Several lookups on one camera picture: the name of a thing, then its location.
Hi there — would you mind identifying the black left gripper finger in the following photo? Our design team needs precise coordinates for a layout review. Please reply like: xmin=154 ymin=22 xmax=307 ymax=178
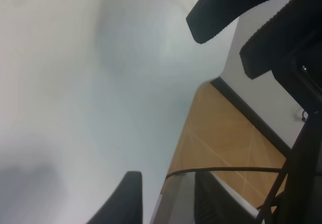
xmin=194 ymin=172 xmax=259 ymax=223
xmin=186 ymin=0 xmax=269 ymax=44
xmin=239 ymin=0 xmax=321 ymax=79
xmin=88 ymin=171 xmax=143 ymax=224

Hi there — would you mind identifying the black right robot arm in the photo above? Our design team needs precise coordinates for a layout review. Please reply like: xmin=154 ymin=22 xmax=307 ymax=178
xmin=186 ymin=0 xmax=321 ymax=223

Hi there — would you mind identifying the grey metal table frame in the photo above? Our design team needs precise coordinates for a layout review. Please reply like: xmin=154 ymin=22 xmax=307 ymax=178
xmin=150 ymin=171 xmax=260 ymax=224

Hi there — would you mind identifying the thin black cable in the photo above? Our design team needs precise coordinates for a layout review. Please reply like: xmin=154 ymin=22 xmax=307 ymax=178
xmin=165 ymin=167 xmax=284 ymax=182

